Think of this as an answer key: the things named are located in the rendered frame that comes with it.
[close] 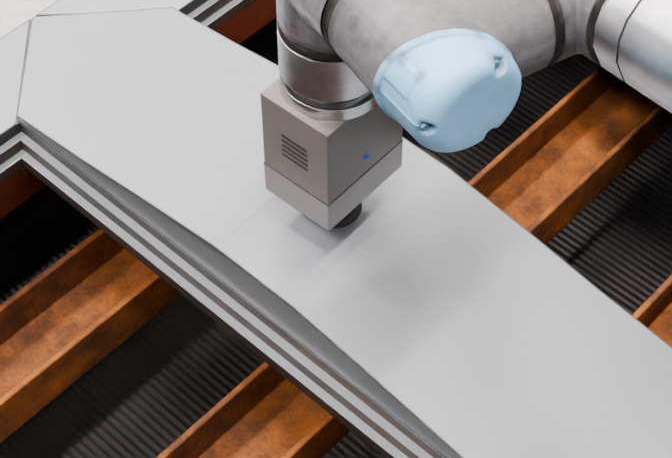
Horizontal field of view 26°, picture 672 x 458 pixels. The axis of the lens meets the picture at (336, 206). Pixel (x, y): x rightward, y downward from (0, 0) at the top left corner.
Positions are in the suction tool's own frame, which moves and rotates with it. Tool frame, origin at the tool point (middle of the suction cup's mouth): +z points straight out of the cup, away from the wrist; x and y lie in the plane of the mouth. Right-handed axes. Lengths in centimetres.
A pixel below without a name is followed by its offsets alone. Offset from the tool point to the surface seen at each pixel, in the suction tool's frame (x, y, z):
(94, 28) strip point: -31.4, -3.5, 2.2
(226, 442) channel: -1.3, 12.5, 19.8
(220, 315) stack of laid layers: -3.0, 10.1, 5.2
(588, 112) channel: 0.1, -38.8, 19.8
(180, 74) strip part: -20.8, -3.8, 1.1
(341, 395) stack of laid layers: 9.4, 10.0, 4.1
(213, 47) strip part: -20.9, -8.0, 1.2
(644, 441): 28.8, -0.4, 2.3
